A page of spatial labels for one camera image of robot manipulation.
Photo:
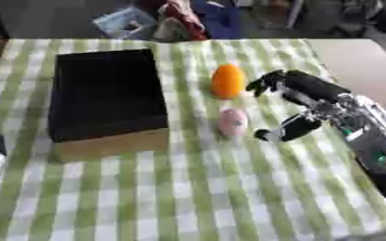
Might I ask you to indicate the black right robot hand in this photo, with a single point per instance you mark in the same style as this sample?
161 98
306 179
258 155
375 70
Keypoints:
309 85

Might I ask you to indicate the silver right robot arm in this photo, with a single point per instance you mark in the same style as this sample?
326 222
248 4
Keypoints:
369 131

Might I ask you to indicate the tan box with black inside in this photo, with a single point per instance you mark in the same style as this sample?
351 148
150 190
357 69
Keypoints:
107 97

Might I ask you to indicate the orange toy fruit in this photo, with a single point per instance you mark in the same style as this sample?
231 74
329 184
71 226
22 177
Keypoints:
227 81

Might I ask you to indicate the pink egg-shaped toy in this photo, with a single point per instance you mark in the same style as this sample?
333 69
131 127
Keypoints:
233 122

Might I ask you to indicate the dark blue bag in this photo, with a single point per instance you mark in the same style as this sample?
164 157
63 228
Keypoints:
219 17

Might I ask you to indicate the red and white cloth bundle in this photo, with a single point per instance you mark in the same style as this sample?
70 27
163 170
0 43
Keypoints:
178 22

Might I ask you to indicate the pale blue bag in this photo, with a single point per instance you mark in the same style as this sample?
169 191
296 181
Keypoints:
126 23

